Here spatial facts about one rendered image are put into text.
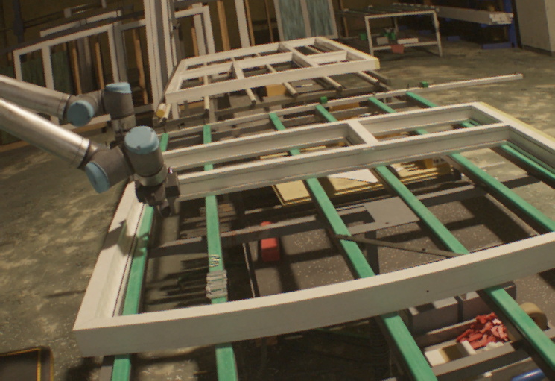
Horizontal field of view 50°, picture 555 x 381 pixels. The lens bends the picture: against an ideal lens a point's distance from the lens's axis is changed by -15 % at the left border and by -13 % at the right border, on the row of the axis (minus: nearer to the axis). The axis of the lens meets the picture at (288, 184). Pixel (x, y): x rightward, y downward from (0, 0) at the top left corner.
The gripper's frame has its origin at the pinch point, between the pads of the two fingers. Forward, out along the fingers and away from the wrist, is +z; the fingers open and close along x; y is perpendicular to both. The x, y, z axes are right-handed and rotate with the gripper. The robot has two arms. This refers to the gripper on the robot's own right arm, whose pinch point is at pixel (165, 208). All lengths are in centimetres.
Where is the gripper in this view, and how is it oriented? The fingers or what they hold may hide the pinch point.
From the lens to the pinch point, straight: 202.0
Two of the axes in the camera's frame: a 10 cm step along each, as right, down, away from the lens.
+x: -9.8, 1.8, -0.6
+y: -1.7, -7.9, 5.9
